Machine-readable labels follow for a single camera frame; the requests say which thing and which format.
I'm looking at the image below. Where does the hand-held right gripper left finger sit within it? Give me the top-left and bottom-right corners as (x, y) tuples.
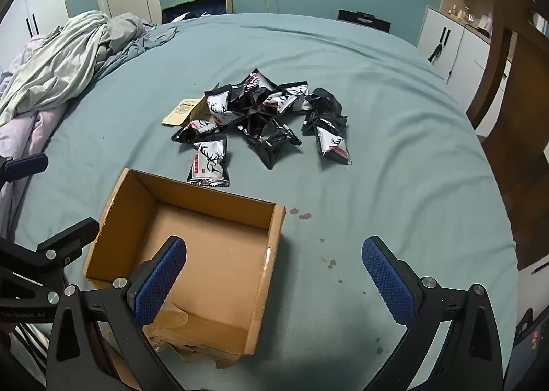
(45, 235), (188, 391)

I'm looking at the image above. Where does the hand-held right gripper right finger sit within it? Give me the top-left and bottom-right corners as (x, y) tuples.
(361, 235), (502, 391)

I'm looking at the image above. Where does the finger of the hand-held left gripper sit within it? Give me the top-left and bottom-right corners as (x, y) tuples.
(36, 218), (101, 265)
(0, 153), (49, 184)

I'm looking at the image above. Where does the cardboard box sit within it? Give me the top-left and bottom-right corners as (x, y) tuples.
(83, 167), (287, 371)

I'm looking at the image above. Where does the pile of black snack packets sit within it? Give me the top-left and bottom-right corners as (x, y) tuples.
(171, 68), (353, 188)

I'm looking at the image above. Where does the striped cloth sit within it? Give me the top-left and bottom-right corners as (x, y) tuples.
(8, 321), (49, 388)

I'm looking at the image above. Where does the crumpled grey blanket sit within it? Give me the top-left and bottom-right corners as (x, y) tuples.
(0, 11), (179, 126)

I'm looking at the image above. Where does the dark screen device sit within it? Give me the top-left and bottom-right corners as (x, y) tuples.
(503, 309), (549, 391)

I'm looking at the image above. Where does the white wardrobe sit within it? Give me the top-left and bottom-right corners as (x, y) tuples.
(0, 0), (70, 74)

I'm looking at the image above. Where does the wooden chair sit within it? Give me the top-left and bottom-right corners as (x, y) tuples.
(465, 0), (549, 272)

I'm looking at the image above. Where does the white cabinet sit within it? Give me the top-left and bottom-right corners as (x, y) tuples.
(415, 0), (522, 85)

